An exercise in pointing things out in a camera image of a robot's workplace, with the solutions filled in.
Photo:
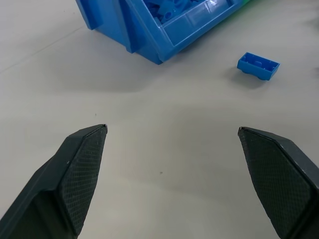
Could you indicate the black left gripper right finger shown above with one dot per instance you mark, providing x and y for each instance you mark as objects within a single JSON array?
[{"x": 279, "y": 179}]

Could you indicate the blue toy brick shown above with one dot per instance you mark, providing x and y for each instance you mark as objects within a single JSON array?
[{"x": 259, "y": 66}]

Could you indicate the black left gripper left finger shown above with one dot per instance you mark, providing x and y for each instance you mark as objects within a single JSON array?
[{"x": 62, "y": 184}]

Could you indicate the blue plastic storage bin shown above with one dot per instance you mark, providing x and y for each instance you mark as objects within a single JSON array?
[{"x": 149, "y": 27}]

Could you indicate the blue toy bricks pile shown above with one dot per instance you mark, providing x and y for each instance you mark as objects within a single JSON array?
[{"x": 172, "y": 8}]

